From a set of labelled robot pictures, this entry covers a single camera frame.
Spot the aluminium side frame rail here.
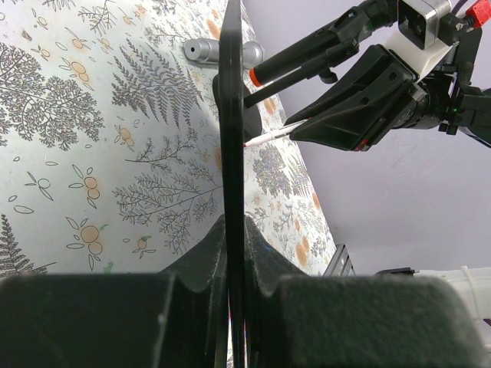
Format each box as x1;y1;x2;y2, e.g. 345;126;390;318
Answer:
323;244;356;277

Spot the red white marker pen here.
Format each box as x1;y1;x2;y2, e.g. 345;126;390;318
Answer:
243;120;306;148

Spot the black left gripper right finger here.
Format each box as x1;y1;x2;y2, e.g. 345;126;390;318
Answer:
245;218;490;367

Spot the black framed whiteboard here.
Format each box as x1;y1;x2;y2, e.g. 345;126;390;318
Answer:
214;1;246;367

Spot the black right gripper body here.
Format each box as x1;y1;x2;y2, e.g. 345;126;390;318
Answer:
394;28;490;147

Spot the floral patterned table mat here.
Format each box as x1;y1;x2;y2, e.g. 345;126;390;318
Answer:
1;1;226;277

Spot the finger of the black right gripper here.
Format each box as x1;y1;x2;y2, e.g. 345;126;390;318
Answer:
287;44;417;151

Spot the black microphone on stand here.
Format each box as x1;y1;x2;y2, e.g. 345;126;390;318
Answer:
244;1;397;107

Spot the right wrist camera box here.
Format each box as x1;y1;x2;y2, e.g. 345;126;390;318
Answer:
385;0;491;80

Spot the silver metal microphone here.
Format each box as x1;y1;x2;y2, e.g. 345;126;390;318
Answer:
183;37;265;67

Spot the black microphone stand base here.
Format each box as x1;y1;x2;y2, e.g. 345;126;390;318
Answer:
242;105;262;143

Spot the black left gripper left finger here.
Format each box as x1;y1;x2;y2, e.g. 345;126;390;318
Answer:
1;218;229;367

